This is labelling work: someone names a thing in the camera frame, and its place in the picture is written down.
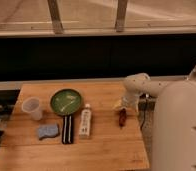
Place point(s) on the right window frame post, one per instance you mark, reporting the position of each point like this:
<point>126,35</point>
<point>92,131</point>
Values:
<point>120,16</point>

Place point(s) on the red brown small object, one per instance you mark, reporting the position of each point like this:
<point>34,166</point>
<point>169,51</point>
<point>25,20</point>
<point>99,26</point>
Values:
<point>122,117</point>

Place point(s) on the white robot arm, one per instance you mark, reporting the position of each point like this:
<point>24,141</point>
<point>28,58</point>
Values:
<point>174,119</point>

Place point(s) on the green bowl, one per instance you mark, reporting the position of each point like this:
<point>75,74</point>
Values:
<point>66,102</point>

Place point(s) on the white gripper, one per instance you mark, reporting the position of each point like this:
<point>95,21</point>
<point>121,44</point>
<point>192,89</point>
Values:
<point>127,102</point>

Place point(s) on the clear plastic cup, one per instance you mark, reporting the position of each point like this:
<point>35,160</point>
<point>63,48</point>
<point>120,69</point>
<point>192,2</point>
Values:
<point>32,106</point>

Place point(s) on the blue sponge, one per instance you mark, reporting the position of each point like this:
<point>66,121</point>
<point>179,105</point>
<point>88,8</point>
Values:
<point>47,131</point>

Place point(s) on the left window frame post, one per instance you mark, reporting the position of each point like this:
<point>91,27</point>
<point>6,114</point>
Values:
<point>55,16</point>

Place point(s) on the window frame post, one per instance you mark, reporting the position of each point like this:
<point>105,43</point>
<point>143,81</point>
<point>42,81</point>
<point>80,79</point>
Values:
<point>55,16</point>
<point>120,16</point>

